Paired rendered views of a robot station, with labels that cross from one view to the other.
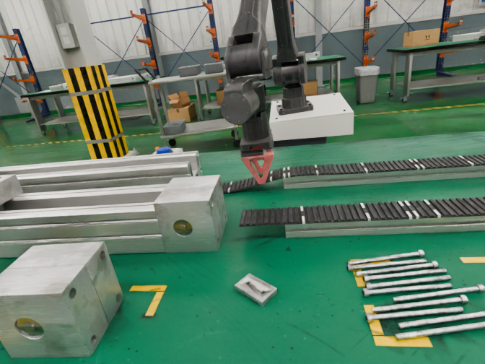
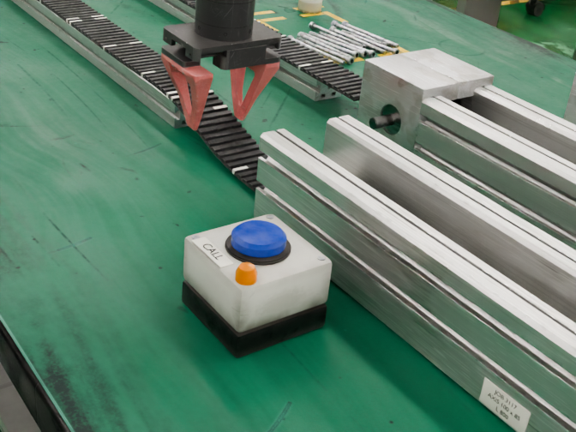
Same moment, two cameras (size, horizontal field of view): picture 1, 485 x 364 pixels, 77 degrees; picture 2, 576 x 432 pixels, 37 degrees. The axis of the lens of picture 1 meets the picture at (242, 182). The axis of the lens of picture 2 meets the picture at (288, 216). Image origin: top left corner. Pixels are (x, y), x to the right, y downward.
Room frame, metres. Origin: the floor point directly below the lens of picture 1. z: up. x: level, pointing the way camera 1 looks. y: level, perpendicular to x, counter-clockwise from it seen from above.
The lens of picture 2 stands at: (1.19, 0.58, 1.18)
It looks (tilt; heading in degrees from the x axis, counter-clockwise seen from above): 30 degrees down; 223
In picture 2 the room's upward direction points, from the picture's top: 6 degrees clockwise
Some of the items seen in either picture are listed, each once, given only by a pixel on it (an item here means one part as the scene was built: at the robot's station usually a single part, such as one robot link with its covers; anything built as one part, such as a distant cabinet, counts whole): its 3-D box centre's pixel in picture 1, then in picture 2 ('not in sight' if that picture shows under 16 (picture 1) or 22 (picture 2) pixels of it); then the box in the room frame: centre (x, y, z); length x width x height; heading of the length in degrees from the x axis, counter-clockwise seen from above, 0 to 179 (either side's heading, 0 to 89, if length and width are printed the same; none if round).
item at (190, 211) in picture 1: (195, 209); (413, 111); (0.48, 0.09, 0.83); 0.12 x 0.09 x 0.10; 171
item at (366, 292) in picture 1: (406, 289); (345, 43); (0.28, -0.18, 0.78); 0.11 x 0.01 x 0.01; 88
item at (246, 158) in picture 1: (259, 162); (231, 79); (0.62, -0.04, 0.85); 0.07 x 0.07 x 0.09; 82
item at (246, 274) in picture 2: not in sight; (246, 272); (0.85, 0.23, 0.85); 0.01 x 0.01 x 0.01
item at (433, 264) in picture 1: (395, 269); (326, 46); (0.32, -0.19, 0.78); 0.11 x 0.01 x 0.01; 88
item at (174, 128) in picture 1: (193, 107); not in sight; (3.76, 0.48, 0.50); 1.03 x 0.55 x 1.01; 92
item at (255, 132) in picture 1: (255, 128); (225, 13); (0.64, -0.04, 0.92); 0.10 x 0.07 x 0.07; 172
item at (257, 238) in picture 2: (164, 152); (258, 243); (0.81, 0.20, 0.84); 0.04 x 0.04 x 0.02
